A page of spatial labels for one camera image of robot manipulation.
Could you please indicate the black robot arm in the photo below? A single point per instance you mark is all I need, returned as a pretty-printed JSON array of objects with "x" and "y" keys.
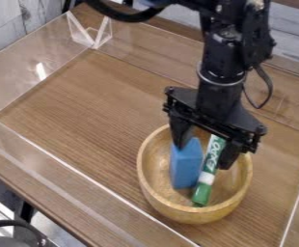
[{"x": 239, "y": 44}]

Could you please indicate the brown wooden bowl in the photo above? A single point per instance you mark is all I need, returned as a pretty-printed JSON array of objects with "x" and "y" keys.
[{"x": 173, "y": 203}]

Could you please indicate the blue foam block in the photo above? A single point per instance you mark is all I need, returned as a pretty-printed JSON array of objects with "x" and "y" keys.
[{"x": 186, "y": 163}]

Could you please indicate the green Expo marker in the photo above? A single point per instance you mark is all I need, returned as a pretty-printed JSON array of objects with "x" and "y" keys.
[{"x": 215, "y": 147}]

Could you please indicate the clear acrylic tray wall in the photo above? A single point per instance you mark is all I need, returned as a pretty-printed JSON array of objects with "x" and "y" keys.
[{"x": 82, "y": 97}]

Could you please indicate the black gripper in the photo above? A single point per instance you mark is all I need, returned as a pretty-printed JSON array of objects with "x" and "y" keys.
[{"x": 213, "y": 108}]

